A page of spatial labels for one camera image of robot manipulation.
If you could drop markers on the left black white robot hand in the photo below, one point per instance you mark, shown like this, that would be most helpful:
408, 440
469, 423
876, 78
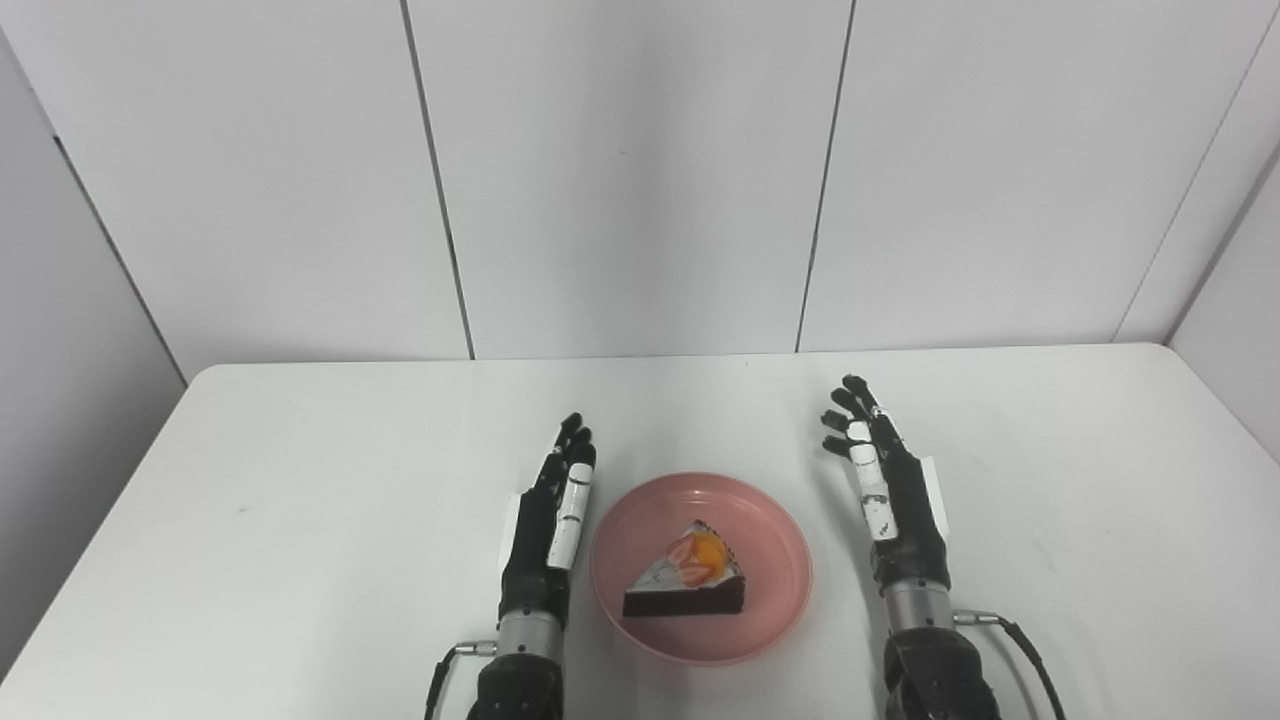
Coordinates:
535, 560

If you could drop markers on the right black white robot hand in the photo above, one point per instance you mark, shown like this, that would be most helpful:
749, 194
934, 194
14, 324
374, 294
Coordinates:
905, 520

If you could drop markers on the pink round plate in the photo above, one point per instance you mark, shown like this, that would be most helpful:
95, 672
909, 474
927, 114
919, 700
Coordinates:
775, 580

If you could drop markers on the chocolate cake slice with fruit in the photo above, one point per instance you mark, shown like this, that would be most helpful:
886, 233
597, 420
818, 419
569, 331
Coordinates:
690, 595

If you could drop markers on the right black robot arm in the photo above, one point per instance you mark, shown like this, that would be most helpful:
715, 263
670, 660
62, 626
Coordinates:
935, 660

